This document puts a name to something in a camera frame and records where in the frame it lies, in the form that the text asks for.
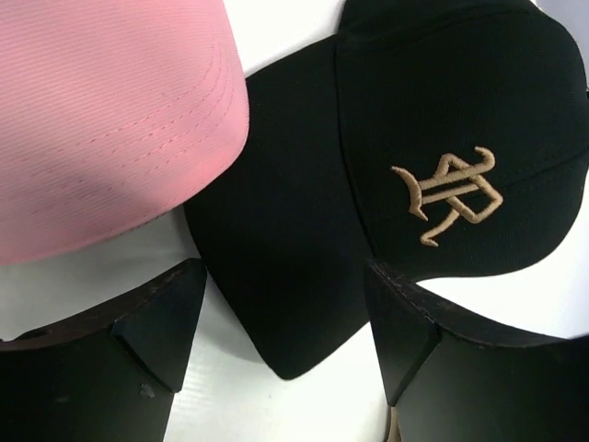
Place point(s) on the black cap with sport text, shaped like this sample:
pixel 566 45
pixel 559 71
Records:
pixel 446 138

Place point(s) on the pink cap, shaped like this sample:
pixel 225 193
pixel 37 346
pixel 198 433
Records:
pixel 113 113

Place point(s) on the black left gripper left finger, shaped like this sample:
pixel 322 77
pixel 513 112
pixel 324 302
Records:
pixel 109 373

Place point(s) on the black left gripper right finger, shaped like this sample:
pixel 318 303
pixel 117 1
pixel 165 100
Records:
pixel 450 374

